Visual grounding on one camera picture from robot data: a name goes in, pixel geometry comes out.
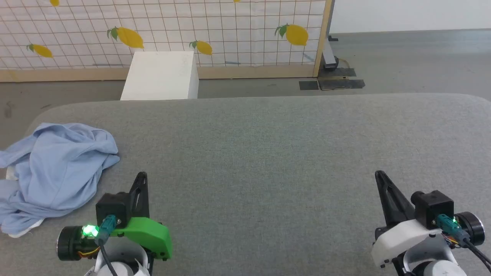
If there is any light blue white-collared garment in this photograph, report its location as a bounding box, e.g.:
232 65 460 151
0 123 120 238

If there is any grey metal stand leg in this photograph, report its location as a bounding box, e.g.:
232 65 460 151
322 35 340 72

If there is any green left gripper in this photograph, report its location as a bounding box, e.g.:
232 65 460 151
111 172 173 262

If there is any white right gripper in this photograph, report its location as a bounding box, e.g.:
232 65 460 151
370 171 444 268

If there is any left black cable teal plug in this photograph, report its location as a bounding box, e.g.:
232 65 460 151
95 215 118 276

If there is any right black cable teal plug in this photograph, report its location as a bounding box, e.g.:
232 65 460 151
437 214 491 271

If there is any white rectangular box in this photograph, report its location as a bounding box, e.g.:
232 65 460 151
120 51 199 101

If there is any white partition board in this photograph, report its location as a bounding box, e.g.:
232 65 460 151
330 0 491 34

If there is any lemon print partition panel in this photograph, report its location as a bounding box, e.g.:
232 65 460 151
0 0 333 83

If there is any black cable teal plug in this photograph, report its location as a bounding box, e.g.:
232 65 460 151
437 214 491 271
95 215 118 276

